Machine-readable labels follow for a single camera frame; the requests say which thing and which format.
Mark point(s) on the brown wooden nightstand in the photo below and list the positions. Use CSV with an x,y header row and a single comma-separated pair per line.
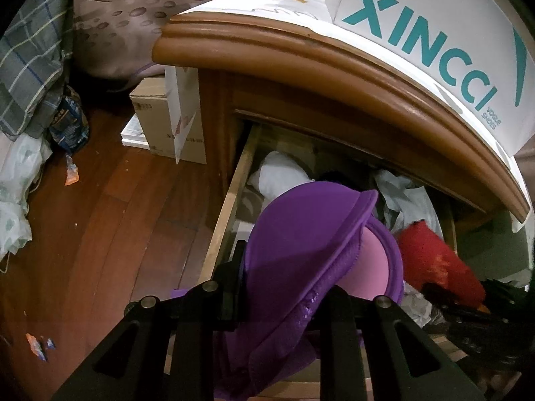
x,y
334,67

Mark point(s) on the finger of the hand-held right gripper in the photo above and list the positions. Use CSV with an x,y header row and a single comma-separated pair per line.
x,y
443,294

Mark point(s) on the brown cardboard box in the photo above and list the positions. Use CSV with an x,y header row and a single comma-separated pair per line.
x,y
150,108

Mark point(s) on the bed with leaf print sheet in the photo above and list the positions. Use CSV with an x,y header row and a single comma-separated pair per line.
x,y
125,21

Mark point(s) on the wooden drawer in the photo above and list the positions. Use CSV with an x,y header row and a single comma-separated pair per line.
x,y
232,200

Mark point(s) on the orange wrapper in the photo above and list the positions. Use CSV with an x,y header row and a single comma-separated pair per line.
x,y
71,177

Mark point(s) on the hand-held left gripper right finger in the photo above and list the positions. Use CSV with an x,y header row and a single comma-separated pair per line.
x,y
342,321

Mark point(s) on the white shoe box teal print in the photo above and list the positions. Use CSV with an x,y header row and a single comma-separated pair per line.
x,y
439,8

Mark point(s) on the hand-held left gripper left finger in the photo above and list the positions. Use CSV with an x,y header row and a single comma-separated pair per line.
x,y
234,284

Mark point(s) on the white sheer floral cloth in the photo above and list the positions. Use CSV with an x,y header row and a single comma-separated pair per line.
x,y
16,175

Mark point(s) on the orange and blue wrapper scrap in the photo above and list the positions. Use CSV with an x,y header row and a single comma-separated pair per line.
x,y
35,344

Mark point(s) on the blue snack packet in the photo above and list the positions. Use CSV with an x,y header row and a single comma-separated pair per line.
x,y
69,125

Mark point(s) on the red cloth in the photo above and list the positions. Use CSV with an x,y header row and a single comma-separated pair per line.
x,y
434,255

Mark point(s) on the white folded cloth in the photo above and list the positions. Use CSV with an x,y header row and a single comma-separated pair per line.
x,y
280,173

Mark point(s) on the pale white crumpled cloth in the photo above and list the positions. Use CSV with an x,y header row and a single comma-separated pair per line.
x,y
405,204

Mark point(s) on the purple bra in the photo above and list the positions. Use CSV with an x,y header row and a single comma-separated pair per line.
x,y
301,238

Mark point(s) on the white cloth with coloured shapes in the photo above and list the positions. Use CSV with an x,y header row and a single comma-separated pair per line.
x,y
259,0

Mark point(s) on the white flat box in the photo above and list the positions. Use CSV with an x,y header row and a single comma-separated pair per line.
x,y
133,133

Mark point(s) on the grey plaid blanket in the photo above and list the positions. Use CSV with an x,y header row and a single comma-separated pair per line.
x,y
29,62

